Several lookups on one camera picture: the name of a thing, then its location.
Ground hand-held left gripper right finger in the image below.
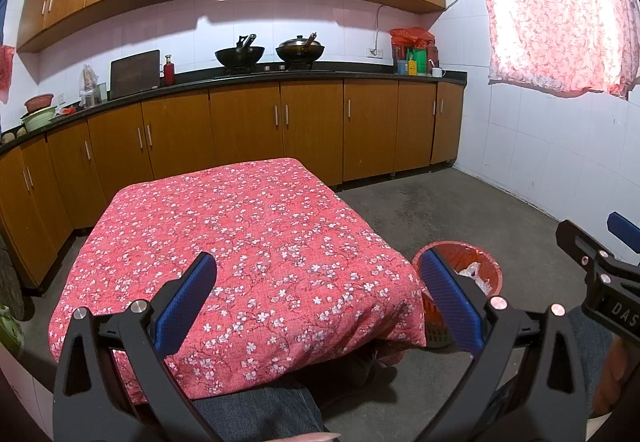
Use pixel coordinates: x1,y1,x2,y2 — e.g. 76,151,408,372
419,249,587,442

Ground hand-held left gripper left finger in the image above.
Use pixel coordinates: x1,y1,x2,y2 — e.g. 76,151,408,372
52,251,218,442

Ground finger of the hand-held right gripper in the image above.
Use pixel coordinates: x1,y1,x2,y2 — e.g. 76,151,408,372
556,219,613,283
607,212,640,257

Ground red plastic waste basket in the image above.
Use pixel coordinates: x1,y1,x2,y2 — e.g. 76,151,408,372
411,242,502,350

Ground large bubble wrap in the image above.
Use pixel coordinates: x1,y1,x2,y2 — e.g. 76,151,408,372
456,261,490,293

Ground person's right hand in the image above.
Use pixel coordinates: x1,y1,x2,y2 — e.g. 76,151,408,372
592,337,628,418

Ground person's left hand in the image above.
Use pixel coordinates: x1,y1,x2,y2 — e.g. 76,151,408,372
277,432,343,442

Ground person's right leg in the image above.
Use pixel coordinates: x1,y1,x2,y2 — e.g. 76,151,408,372
567,307,618,395

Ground person's leg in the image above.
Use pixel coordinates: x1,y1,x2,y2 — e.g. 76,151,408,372
567,307,618,395
192,382,331,442

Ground red floral blanket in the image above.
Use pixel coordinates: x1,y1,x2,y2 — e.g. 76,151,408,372
49,158,427,405

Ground person's left leg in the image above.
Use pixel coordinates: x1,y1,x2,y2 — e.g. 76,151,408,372
192,382,331,442

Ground round wooden board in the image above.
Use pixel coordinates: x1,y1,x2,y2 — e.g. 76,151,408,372
0,232,36,321

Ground green patterned pot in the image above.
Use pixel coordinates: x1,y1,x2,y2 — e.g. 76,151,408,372
0,304,26,358

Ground wooden base cabinets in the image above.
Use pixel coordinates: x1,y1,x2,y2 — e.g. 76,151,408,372
0,79,466,295

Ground black countertop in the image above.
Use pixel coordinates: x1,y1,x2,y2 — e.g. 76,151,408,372
0,66,468,157

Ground pink floral curtain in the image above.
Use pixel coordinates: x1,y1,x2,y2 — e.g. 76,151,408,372
470,0,640,97

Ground dark cutting board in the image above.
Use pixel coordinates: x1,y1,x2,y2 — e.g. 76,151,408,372
110,50,162,100

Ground clear bag with bottles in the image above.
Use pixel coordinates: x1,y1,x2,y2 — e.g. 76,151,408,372
80,64,108,107

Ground red basin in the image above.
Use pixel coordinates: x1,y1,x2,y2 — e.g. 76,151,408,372
24,94,55,113

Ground gas stove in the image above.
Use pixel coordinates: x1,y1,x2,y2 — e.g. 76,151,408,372
215,63,331,73

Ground black wok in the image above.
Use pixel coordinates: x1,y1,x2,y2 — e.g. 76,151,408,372
215,34,266,70

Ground red bag on jars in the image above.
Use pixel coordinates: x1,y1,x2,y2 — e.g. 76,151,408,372
390,26,436,47

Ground wok with lid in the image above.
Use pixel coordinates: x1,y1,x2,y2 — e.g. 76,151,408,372
275,32,326,67

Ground hanging red plastic bag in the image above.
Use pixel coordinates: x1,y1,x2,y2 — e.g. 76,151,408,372
0,45,16,103

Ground pink cloth with blue edge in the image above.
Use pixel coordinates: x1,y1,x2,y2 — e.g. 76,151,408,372
0,0,18,45

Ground white wall cable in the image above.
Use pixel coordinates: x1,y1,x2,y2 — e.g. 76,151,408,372
372,0,478,50

